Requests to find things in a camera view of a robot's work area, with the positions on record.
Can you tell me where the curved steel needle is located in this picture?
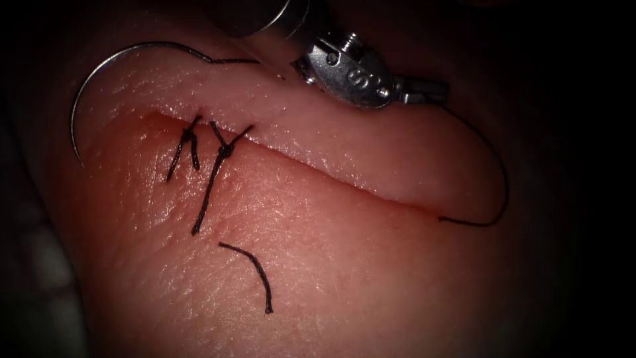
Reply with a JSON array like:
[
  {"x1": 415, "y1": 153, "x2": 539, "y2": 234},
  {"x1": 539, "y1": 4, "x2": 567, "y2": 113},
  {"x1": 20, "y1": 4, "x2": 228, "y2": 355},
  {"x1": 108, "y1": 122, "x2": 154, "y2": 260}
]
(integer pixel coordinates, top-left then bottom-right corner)
[{"x1": 70, "y1": 41, "x2": 215, "y2": 168}]

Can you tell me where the left arm needle driver jaw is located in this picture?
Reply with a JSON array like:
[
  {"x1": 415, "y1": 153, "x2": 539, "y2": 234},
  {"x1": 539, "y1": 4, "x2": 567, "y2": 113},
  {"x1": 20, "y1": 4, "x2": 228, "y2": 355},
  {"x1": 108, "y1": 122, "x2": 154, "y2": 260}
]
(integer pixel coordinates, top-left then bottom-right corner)
[
  {"x1": 399, "y1": 91, "x2": 447, "y2": 107},
  {"x1": 395, "y1": 75, "x2": 451, "y2": 96}
]

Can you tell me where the short cut black thread piece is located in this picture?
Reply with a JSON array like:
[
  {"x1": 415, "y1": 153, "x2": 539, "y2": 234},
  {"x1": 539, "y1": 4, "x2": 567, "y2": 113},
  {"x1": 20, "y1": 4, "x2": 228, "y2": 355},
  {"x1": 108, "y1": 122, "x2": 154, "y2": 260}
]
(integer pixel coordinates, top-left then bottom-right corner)
[{"x1": 218, "y1": 241, "x2": 275, "y2": 315}]

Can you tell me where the left arm needle driver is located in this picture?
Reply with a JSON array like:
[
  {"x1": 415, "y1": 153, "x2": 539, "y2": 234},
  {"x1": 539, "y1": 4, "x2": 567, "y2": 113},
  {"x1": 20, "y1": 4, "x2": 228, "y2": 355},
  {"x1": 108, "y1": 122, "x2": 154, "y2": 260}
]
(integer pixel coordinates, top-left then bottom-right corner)
[{"x1": 296, "y1": 30, "x2": 400, "y2": 110}]

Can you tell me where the black stitching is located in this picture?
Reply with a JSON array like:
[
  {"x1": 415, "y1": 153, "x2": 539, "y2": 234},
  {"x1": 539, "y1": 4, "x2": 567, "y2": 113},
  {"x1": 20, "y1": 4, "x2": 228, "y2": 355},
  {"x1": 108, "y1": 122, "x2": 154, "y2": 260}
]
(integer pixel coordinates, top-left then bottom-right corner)
[{"x1": 166, "y1": 115, "x2": 255, "y2": 237}]

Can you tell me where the tissue pad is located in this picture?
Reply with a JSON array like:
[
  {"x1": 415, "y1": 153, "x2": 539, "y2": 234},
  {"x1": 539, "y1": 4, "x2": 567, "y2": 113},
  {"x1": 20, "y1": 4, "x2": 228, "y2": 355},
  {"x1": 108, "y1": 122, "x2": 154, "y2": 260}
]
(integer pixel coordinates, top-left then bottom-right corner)
[{"x1": 29, "y1": 0, "x2": 553, "y2": 358}]

